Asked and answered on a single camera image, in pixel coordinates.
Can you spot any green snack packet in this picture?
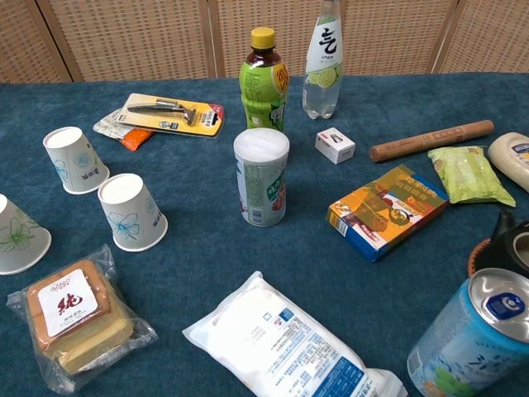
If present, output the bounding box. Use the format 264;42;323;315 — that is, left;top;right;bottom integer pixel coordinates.
427;146;517;208

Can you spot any blue drink can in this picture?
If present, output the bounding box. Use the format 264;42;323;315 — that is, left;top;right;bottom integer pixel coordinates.
407;267;529;397

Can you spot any black teapot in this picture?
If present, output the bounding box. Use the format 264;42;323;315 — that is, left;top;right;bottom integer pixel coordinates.
474;209;529;278

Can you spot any silver foil packet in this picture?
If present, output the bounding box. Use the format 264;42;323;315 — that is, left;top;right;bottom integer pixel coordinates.
93;108;129;140

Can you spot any white powder bag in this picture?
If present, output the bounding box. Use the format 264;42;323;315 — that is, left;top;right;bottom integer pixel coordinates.
182;270;408;397

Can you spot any wooden lattice folding screen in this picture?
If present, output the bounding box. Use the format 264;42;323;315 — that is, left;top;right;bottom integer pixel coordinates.
0;0;529;84

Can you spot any wooden rolling pin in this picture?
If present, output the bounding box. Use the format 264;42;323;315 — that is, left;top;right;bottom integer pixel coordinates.
369;119;495;163

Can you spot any blue table cloth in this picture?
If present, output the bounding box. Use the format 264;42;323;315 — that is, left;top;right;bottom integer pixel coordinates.
0;72;529;397

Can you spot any razor on yellow card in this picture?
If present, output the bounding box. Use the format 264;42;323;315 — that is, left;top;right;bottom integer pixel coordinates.
117;93;225;139

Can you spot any white lid snack canister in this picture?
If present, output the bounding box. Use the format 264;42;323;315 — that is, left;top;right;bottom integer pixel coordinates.
233;127;290;227

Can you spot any cream mayonnaise bottle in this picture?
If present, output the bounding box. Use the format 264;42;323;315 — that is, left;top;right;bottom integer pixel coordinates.
487;132;529;183

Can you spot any clear lime soda bottle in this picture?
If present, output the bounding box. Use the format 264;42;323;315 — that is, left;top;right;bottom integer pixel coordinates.
302;0;346;121

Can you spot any wrapped sponge cake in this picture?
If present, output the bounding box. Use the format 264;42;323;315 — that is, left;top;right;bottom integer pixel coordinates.
7;243;159;394

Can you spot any green tea bottle yellow cap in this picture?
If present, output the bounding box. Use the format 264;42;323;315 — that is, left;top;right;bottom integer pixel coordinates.
239;26;290;133

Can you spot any blue flower paper cup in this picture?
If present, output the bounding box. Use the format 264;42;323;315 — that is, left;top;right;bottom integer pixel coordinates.
42;126;111;195
97;173;169;253

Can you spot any orange and blue carton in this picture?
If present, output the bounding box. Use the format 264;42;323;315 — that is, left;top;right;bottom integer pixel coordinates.
326;164;450;263

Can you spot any small white box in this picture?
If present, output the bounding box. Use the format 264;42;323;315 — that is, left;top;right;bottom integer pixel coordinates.
314;127;356;165

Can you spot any brown woven coaster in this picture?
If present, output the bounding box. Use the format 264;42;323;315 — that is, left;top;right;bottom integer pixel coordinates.
468;238;493;277

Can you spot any green flower paper cup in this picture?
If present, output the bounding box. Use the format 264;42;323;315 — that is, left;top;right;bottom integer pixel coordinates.
0;193;53;276

